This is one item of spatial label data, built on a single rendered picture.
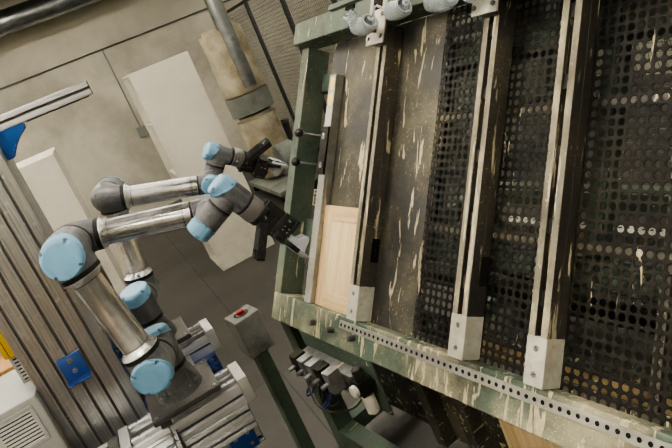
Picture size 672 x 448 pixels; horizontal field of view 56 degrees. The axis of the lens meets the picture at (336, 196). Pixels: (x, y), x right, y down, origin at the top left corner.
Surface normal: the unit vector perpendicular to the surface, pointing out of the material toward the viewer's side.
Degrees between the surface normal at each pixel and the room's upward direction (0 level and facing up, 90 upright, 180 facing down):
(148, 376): 97
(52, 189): 90
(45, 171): 90
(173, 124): 90
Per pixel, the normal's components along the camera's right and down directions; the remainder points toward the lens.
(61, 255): 0.13, 0.11
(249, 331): 0.54, 0.04
